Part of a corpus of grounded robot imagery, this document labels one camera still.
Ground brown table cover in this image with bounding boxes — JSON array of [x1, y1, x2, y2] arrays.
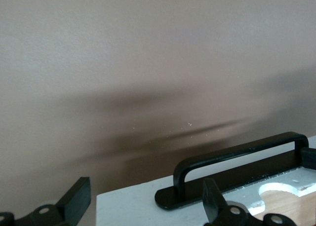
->
[[0, 0, 316, 226]]

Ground wooden drawer with white front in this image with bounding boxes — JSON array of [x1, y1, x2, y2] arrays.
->
[[96, 136, 316, 226]]

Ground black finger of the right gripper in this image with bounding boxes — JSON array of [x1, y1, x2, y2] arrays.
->
[[300, 147, 316, 170]]

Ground black metal drawer handle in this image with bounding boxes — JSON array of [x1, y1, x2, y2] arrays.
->
[[155, 131, 310, 210]]

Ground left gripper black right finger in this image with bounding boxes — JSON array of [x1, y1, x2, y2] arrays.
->
[[202, 178, 296, 226]]

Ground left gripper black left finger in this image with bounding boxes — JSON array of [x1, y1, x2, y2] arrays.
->
[[0, 176, 91, 226]]

